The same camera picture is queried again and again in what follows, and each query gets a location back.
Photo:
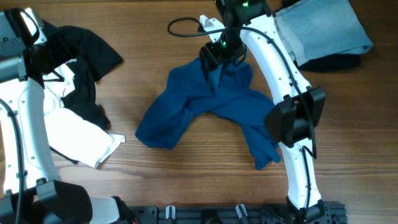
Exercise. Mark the light blue folded jeans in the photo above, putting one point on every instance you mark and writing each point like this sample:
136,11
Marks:
323,28

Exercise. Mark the white t-shirt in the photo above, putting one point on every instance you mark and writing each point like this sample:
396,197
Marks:
68,133

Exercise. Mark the black t-shirt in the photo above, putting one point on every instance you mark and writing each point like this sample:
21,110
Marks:
96,59

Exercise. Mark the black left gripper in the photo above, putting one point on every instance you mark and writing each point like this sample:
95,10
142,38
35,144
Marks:
66,50

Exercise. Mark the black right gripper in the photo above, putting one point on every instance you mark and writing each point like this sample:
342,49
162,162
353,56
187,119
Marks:
212,55

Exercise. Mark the blue polo shirt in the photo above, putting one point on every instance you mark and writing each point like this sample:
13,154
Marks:
225,92

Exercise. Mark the black folded garment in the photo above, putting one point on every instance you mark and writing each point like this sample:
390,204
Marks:
332,62

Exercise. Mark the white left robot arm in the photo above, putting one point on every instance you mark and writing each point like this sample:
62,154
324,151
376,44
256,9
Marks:
34,122

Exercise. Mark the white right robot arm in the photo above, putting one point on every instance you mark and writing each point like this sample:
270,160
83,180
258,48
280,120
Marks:
249,25

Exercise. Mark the black aluminium rail frame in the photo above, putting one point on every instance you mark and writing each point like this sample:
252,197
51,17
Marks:
239,214

